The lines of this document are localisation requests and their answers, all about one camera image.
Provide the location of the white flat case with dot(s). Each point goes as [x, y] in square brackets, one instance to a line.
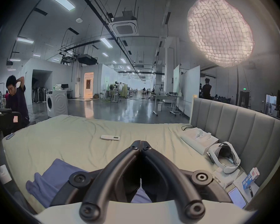
[221, 180]

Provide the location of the small grey-blue oblong object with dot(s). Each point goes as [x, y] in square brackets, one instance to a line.
[10, 136]

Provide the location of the phone with lit screen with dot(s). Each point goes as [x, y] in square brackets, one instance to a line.
[237, 197]

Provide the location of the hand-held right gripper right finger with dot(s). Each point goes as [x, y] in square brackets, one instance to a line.
[162, 164]

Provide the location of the blue garment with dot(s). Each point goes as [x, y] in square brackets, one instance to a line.
[53, 176]

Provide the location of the white washing machine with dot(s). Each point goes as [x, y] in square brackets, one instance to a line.
[57, 103]

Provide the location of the white-legged table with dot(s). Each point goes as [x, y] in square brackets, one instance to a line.
[168, 99]

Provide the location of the white remote control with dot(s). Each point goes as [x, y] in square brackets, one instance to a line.
[110, 137]

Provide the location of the grey padded headboard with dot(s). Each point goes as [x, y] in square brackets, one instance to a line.
[242, 129]

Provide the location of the bed with pale green sheet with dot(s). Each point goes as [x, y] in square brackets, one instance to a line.
[79, 139]

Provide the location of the white open box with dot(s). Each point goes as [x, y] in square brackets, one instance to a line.
[196, 139]

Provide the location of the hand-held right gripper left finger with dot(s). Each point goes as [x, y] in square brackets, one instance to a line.
[121, 164]

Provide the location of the small blue and white carton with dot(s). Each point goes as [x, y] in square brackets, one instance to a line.
[250, 180]

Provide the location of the large round softbox lamp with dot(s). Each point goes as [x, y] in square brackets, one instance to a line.
[220, 31]

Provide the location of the white headset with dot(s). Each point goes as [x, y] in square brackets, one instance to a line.
[228, 164]

